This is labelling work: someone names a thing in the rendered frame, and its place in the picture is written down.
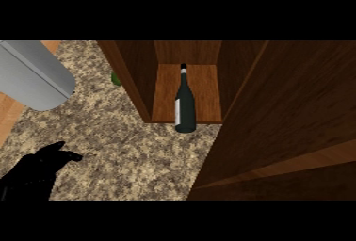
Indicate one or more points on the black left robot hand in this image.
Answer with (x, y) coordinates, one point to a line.
(33, 175)

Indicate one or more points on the dark green wine bottle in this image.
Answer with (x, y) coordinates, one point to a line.
(185, 106)

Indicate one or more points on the brown wooden cabinet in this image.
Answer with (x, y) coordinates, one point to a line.
(185, 81)

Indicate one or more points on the brown wooden cabinet door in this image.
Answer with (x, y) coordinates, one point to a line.
(287, 125)

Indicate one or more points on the grey rounded appliance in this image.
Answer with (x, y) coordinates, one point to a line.
(33, 75)

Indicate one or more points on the small green object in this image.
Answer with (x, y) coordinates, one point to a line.
(116, 79)

